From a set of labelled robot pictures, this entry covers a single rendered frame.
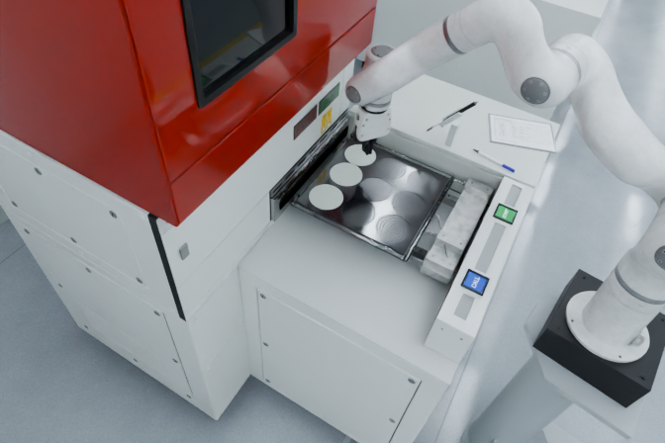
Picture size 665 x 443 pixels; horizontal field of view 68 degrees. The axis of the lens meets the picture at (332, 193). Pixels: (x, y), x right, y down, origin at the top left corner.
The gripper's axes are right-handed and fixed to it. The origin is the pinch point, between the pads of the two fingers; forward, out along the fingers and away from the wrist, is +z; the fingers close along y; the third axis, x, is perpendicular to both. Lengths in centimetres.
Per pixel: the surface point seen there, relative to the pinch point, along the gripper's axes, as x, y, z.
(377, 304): -39.1, -15.0, 17.9
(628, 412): -87, 26, 18
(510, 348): -43, 61, 100
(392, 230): -24.1, -3.4, 10.0
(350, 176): -1.0, -5.0, 9.8
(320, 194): -4.3, -16.6, 9.9
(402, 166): -2.7, 12.3, 10.0
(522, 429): -76, 24, 62
